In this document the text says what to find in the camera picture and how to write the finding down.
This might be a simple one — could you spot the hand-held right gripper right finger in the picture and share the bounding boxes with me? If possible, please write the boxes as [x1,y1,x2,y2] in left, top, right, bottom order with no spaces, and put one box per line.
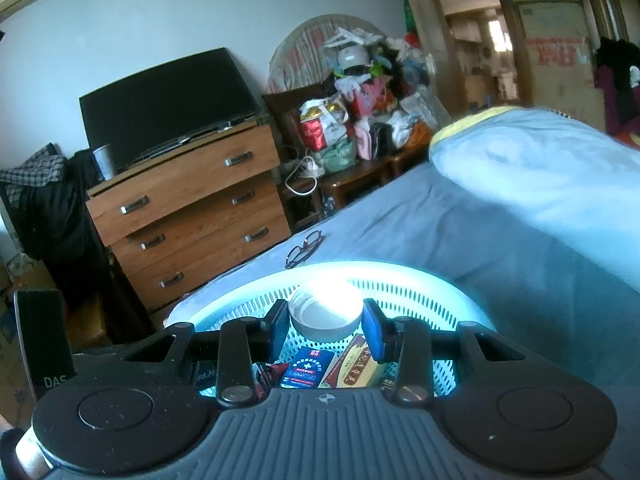
[362,300,526,408]

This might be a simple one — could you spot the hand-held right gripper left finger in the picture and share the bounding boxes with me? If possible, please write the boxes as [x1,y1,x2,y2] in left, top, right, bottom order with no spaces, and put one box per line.
[117,300,292,408]

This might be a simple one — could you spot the brown cardboard box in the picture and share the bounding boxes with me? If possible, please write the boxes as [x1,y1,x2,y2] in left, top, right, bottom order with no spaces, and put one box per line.
[320,335,388,391]

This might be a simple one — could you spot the white jar lid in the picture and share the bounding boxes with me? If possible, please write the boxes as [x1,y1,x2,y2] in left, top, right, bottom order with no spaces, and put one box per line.
[289,280,363,342]

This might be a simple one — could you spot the pale blue plastic basket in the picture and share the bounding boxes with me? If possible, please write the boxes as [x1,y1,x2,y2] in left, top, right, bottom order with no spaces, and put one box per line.
[165,260,496,402]

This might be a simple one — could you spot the blue card box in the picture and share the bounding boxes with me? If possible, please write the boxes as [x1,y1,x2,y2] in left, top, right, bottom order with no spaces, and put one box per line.
[279,347,337,391]

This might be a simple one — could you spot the black eyeglasses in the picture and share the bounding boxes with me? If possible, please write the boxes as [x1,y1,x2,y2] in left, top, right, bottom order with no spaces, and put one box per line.
[285,230,325,269]

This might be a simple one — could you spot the wooden dresser drawer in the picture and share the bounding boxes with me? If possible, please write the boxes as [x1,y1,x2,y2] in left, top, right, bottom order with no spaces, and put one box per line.
[125,219,292,313]
[109,179,290,281]
[87,127,282,247]

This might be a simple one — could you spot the black hanging jacket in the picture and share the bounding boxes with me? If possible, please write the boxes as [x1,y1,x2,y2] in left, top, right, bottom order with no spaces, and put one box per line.
[0,150,122,348]

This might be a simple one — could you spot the wooden dresser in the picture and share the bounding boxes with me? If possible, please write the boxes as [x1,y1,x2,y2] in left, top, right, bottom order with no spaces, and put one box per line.
[86,120,292,313]

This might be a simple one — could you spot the dark wooden bench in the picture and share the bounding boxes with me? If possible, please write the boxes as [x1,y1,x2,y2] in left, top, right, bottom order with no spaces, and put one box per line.
[262,82,433,226]

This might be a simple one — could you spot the white power strip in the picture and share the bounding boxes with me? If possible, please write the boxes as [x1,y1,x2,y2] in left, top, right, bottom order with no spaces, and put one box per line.
[295,156,326,179]

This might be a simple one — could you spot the checked cloth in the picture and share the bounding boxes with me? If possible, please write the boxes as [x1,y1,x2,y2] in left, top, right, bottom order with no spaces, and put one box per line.
[0,142,68,187]

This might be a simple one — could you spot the green plastic bag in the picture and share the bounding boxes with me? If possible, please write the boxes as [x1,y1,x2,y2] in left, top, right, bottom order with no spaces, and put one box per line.
[320,139,359,173]

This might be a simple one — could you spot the grey cup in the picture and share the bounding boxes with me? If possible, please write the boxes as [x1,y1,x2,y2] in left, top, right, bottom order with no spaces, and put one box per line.
[92,144,117,181]

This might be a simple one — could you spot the red white plastic bag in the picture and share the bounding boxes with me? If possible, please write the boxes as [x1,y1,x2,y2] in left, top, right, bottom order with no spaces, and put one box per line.
[299,100,351,153]

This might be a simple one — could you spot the light blue blanket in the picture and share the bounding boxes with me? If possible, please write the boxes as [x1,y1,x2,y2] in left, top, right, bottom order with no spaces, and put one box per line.
[430,107,640,286]

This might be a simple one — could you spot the yellow pillow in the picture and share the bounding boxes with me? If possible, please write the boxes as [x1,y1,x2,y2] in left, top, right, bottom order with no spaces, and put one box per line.
[434,106,523,143]

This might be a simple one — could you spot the pile of clothes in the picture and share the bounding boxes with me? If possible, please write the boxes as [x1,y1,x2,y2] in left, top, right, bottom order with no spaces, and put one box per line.
[300,27,451,161]

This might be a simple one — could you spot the black flat television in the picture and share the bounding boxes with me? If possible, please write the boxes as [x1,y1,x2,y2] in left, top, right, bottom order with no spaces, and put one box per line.
[79,47,262,173]

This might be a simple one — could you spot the round wicker panel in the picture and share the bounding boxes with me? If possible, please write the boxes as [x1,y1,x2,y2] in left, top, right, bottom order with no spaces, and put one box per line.
[267,16,386,96]

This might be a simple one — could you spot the white helmet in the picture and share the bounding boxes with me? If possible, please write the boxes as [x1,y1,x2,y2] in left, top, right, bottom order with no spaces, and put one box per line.
[336,46,373,73]

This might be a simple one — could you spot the maroon cloth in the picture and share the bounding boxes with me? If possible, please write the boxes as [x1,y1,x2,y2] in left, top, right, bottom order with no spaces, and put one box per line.
[597,67,640,148]

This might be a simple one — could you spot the large red-printed cardboard box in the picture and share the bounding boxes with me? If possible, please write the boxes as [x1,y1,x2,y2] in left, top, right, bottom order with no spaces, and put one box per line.
[517,0,603,111]

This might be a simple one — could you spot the black garment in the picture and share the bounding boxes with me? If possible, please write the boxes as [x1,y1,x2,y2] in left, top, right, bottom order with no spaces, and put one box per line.
[595,37,640,117]

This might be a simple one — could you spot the white cable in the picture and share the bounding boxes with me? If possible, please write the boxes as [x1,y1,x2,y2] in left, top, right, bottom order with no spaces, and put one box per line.
[283,160,319,197]

